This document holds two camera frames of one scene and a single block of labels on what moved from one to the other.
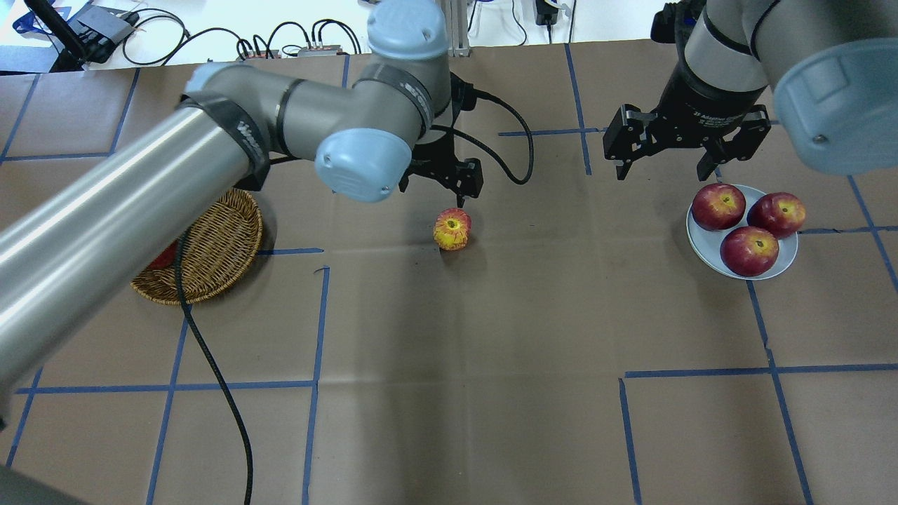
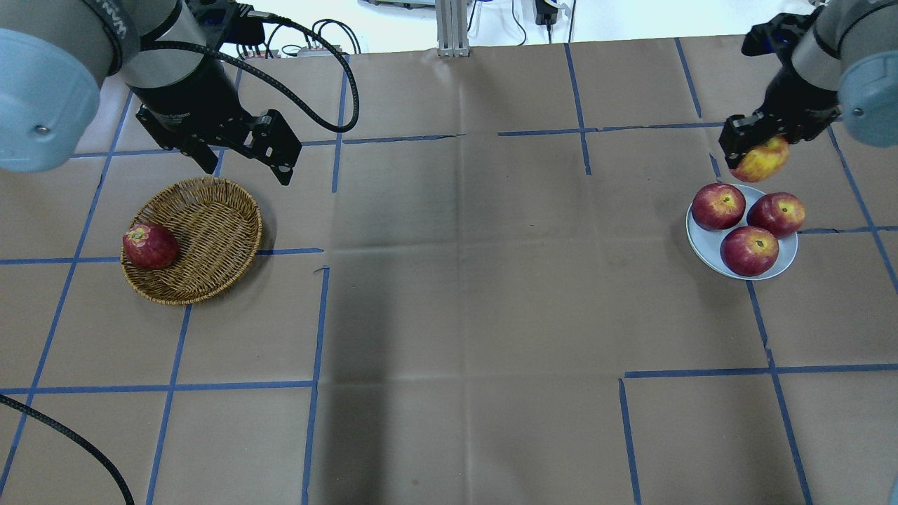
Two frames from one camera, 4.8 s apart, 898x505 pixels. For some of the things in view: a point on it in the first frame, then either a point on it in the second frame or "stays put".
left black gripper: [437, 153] -> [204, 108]
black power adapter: [546, 14] stays put
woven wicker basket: [220, 250] stays put
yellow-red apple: [452, 229] -> [765, 162]
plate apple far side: [782, 214] stays put
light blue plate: [706, 243] stays put
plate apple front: [748, 251] stays put
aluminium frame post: [456, 16] stays put
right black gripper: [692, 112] -> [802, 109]
